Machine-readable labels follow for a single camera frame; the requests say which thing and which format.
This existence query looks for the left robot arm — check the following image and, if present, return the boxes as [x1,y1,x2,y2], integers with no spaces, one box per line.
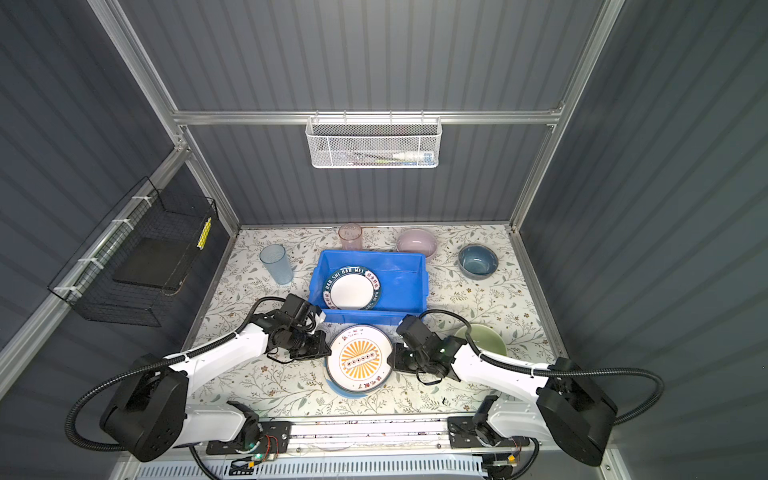
[100,294,331,462]

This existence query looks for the pens in white basket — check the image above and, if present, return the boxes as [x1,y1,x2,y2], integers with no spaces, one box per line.
[346,151,436,167]

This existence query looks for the blue translucent cup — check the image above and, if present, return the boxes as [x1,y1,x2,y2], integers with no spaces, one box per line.
[259,244,293,285]

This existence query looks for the floral table mat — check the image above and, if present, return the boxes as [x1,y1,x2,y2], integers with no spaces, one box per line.
[187,225,566,418]

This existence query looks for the light green bowl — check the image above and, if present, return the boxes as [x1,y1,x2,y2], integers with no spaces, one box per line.
[470,324,507,356]

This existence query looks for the orange sunburst plate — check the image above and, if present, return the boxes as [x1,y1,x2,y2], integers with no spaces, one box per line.
[325,324,393,385]

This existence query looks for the blue white striped plate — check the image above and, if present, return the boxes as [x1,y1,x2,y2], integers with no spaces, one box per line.
[326,378,384,399]

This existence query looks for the black wire wall basket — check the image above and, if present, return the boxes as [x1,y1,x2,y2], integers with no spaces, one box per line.
[48,181,218,327]

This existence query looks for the pink bowl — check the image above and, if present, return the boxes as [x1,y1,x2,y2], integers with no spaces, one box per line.
[396,228,438,260]

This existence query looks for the blue plastic bin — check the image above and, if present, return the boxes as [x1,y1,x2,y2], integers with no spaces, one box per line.
[309,250,429,326]

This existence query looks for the pink translucent cup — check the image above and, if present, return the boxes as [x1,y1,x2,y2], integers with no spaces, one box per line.
[337,223,363,251]

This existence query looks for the yellow tag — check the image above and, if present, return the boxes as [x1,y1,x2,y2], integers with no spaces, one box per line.
[196,217,212,250]

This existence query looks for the white vented strip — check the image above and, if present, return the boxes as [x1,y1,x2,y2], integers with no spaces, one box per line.
[134,454,487,480]

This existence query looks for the green rimmed white plate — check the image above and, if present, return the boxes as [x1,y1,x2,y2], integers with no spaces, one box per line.
[322,266,382,310]

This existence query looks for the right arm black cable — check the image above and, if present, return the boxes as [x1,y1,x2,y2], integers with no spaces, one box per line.
[416,308,666,480]

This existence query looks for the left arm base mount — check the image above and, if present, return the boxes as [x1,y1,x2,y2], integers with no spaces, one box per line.
[205,421,293,457]

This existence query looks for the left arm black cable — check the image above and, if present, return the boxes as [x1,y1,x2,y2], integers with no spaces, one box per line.
[64,296,289,480]

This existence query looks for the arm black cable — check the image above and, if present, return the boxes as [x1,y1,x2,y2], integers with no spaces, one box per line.
[416,308,666,480]
[64,296,289,480]

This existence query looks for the white wire mesh basket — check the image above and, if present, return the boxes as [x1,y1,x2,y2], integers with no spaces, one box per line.
[305,114,443,169]

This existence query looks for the black pad in basket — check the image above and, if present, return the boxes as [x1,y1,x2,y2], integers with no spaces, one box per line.
[113,237,187,288]

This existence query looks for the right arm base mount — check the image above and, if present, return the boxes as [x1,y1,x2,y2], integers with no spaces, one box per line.
[446,415,530,450]

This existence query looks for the dark blue bowl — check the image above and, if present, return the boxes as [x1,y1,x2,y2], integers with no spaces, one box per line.
[458,244,499,280]

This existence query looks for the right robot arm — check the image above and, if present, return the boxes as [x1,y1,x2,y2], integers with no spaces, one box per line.
[387,315,617,467]

